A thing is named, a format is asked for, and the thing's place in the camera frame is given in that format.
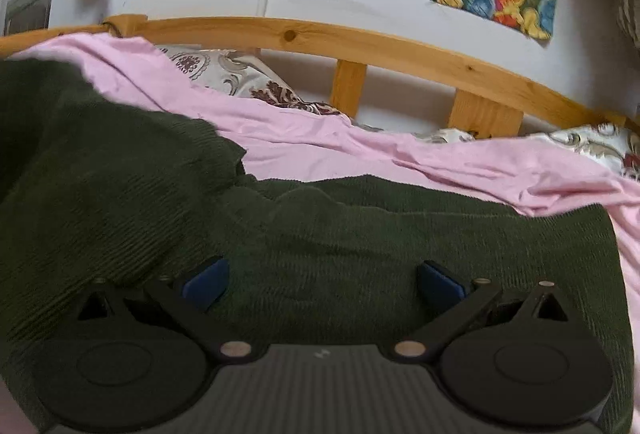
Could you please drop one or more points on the pink bed sheet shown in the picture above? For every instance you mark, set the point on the pink bed sheet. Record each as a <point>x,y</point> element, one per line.
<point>350,149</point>

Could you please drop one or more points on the wooden bed frame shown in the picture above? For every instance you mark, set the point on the wooden bed frame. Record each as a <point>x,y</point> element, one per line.
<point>300,35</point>

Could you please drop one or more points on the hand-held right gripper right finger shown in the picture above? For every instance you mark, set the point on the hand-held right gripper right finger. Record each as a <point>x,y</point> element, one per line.
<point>440,286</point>

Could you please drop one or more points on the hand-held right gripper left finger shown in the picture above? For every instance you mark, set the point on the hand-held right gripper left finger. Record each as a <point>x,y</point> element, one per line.
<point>206,286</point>

